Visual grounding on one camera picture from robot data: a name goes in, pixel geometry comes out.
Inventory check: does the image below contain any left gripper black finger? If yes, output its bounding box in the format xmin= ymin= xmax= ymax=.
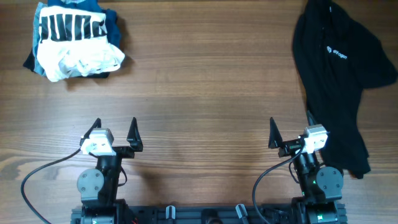
xmin=126 ymin=117 xmax=143 ymax=152
xmin=81 ymin=118 xmax=101 ymax=139

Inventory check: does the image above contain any black t-shirt with white logo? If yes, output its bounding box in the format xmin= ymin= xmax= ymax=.
xmin=292 ymin=0 xmax=397 ymax=179

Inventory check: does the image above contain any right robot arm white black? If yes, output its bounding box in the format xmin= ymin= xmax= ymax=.
xmin=269 ymin=118 xmax=348 ymax=224

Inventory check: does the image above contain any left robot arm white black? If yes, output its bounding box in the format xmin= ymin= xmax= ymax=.
xmin=70 ymin=118 xmax=143 ymax=224

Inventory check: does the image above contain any dark blue garment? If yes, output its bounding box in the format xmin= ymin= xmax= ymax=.
xmin=23 ymin=0 xmax=121 ymax=73

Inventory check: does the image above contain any light blue grey garment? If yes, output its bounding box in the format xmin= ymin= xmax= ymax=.
xmin=32 ymin=2 xmax=47 ymax=77

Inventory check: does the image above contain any right black cable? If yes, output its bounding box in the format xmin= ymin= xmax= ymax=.
xmin=251 ymin=146 xmax=307 ymax=224

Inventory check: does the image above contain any black cable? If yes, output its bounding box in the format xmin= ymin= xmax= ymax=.
xmin=20 ymin=147 xmax=82 ymax=224
xmin=251 ymin=146 xmax=307 ymax=224

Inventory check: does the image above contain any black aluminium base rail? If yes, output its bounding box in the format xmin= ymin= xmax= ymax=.
xmin=71 ymin=203 xmax=348 ymax=224

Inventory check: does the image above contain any left black cable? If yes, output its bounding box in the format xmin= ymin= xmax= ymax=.
xmin=20 ymin=147 xmax=82 ymax=224

